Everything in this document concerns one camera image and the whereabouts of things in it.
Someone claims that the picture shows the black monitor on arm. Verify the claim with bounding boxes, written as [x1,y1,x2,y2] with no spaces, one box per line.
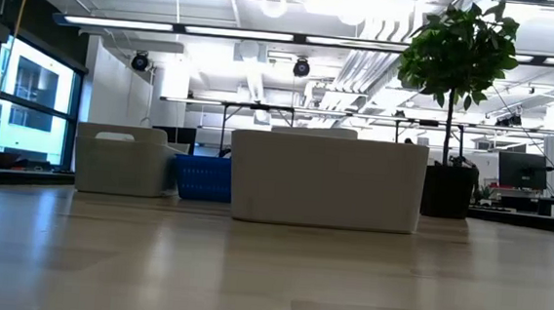
[495,150,550,192]

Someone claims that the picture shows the black round ceiling spotlight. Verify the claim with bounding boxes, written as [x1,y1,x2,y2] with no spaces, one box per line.
[292,56,313,79]
[130,49,151,74]

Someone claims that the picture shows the black background monitor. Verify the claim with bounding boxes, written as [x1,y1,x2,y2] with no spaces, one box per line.
[159,126,198,156]

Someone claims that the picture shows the long ceiling light bar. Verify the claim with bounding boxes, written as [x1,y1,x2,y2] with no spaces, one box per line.
[52,12,554,67]

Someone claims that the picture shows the black plant pot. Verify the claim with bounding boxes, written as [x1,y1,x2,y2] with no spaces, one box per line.
[418,163,481,221]

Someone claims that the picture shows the green leafy plant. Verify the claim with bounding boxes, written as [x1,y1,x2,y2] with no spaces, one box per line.
[391,0,523,172]

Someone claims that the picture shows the small green desk plant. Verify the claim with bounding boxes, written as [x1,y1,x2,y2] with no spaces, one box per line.
[471,183,495,207]

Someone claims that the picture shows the black ceiling spotlight pair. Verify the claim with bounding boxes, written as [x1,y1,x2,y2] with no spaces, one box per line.
[496,111,525,128]

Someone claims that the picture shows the large office window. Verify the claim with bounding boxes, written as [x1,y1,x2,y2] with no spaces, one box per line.
[0,32,89,174]

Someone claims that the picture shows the black ceiling track light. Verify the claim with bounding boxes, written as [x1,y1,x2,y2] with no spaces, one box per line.
[491,0,554,19]

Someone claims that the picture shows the black metal frame stand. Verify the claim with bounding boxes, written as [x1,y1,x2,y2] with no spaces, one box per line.
[218,100,297,163]
[392,116,467,169]

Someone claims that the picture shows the white ring ceiling lamp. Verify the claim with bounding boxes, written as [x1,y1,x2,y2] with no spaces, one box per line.
[258,0,289,20]

